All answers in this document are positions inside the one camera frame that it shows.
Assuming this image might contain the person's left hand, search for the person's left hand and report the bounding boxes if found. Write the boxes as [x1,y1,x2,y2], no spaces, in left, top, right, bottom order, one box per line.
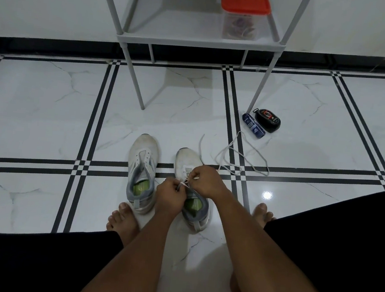
[153,176,190,220]

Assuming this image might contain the person's right hand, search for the person's right hand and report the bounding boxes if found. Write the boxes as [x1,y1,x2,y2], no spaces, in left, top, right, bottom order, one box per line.
[184,163,234,204]

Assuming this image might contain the white grey sneaker shoe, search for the white grey sneaker shoe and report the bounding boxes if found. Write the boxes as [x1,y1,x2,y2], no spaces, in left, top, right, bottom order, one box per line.
[123,132,163,216]
[168,146,217,236]

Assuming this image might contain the clear box with red lid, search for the clear box with red lid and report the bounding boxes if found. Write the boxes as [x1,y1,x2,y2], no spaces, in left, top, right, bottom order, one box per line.
[223,15,258,42]

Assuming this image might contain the person's right forearm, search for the person's right forearm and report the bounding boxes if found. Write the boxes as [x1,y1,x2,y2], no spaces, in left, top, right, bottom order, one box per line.
[205,192,362,292]

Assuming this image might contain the person's left forearm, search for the person's left forearm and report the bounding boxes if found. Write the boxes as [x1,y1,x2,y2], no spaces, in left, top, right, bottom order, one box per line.
[76,201,181,292]

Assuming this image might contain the person's left foot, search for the person's left foot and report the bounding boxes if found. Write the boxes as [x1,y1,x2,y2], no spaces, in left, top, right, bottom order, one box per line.
[104,200,143,248]

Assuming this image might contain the person's foot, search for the person's foot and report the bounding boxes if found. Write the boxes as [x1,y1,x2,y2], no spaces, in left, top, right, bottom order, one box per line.
[250,201,278,230]
[104,200,143,248]

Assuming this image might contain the person's right foot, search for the person's right foot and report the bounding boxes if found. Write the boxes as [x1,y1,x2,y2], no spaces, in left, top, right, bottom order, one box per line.
[250,201,278,230]

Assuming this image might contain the person's right leg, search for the person's right leg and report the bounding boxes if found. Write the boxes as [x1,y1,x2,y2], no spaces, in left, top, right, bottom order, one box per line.
[228,271,248,292]

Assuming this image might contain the grey metal shelf rack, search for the grey metal shelf rack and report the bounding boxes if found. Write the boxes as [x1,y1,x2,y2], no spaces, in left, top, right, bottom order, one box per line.
[84,0,314,126]

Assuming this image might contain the black oval polish bottle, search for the black oval polish bottle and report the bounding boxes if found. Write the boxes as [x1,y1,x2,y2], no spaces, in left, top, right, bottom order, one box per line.
[251,107,283,135]

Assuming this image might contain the black shorts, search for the black shorts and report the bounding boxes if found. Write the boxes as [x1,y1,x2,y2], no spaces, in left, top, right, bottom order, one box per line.
[0,148,385,292]

